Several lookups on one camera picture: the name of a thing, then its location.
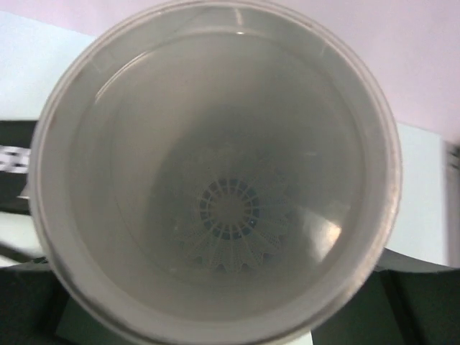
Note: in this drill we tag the white shuttlecock tube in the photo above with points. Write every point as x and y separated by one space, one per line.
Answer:
189 91

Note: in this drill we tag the white plastic shuttlecock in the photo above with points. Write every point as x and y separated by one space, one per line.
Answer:
233 223

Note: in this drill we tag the black Crossway racket bag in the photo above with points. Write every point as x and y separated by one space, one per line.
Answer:
16 139

